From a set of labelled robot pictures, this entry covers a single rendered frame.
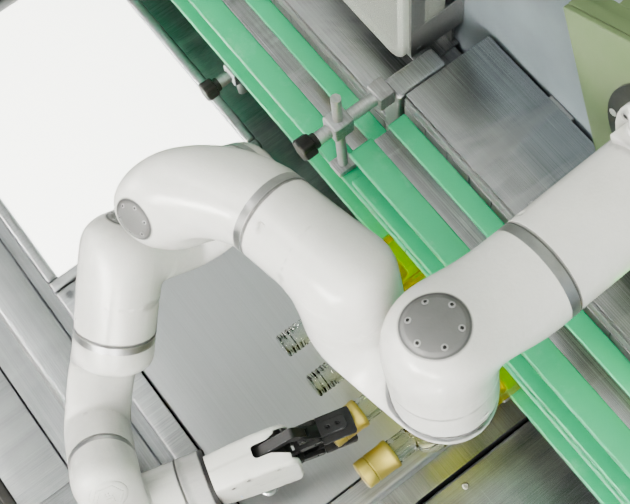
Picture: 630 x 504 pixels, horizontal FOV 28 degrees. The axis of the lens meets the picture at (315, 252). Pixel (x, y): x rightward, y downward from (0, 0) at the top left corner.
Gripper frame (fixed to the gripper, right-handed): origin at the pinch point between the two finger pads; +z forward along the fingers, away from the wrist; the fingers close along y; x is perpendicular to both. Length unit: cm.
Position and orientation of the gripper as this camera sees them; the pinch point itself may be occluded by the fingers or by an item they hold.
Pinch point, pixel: (336, 429)
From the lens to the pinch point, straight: 143.2
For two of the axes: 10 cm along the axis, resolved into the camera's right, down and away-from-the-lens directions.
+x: -3.7, -8.6, 3.6
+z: 9.3, -3.7, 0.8
